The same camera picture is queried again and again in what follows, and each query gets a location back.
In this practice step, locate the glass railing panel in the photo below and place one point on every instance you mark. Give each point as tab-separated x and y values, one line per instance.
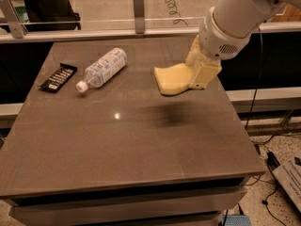
102	23

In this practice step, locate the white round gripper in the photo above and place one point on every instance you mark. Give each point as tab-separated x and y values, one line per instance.
217	41

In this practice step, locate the middle metal railing bracket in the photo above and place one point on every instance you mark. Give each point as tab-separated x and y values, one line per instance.
139	14

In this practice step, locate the black snack bar wrapper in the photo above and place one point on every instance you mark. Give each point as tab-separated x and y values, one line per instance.
59	78

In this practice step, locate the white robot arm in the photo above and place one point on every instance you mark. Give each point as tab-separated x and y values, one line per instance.
240	18

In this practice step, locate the clear blue-label plastic bottle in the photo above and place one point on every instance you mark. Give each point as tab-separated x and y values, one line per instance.
102	70

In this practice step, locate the metal railing bracket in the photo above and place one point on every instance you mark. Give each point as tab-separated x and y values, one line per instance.
139	14
17	29

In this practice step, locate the black office chair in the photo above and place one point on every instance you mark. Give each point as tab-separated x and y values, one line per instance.
51	15

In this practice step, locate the yellow sponge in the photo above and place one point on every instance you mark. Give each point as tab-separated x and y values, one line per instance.
173	80

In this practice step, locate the white printed sign board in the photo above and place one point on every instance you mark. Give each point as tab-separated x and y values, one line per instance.
288	175

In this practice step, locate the left metal railing bracket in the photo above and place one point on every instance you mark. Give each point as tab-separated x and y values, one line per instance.
17	29

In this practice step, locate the grey table drawer cabinet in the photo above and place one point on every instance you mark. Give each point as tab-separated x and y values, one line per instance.
193	204

